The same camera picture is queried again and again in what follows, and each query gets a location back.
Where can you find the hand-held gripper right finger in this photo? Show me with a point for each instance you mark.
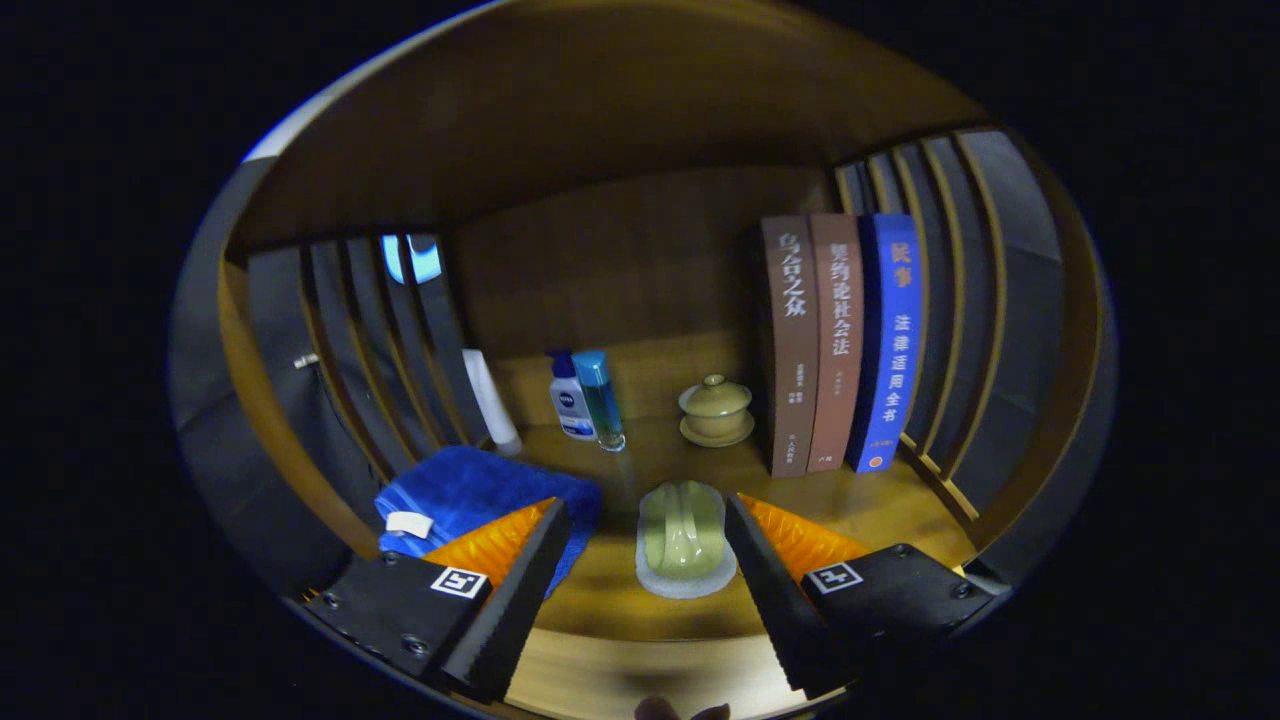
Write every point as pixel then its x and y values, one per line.
pixel 775 610

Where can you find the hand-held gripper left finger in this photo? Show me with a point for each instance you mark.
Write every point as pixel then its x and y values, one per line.
pixel 515 610

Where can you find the pale green brush white base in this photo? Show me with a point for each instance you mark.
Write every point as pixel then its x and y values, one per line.
pixel 683 530

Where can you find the wooden drawer with black knob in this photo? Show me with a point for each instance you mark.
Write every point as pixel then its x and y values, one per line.
pixel 640 665

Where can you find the wooden countertop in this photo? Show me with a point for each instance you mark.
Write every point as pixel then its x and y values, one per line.
pixel 650 460

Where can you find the wooden cabinet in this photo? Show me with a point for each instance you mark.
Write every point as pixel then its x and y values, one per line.
pixel 600 100

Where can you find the blue folded towel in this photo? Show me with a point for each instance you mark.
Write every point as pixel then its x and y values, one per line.
pixel 470 490

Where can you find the white bottle with blue cap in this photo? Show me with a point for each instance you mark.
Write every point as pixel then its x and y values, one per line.
pixel 572 410

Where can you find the white tube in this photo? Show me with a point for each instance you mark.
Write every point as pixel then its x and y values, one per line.
pixel 490 400

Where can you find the beige lidded teacup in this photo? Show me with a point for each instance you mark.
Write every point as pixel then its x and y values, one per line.
pixel 715 405

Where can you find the teal bottle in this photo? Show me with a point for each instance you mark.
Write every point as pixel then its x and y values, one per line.
pixel 600 400

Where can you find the dark brown book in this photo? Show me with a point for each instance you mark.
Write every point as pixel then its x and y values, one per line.
pixel 790 350

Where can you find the reddish brown book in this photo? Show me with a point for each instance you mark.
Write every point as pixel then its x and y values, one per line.
pixel 838 350

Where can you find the blue book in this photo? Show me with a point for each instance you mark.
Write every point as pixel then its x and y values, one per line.
pixel 895 350

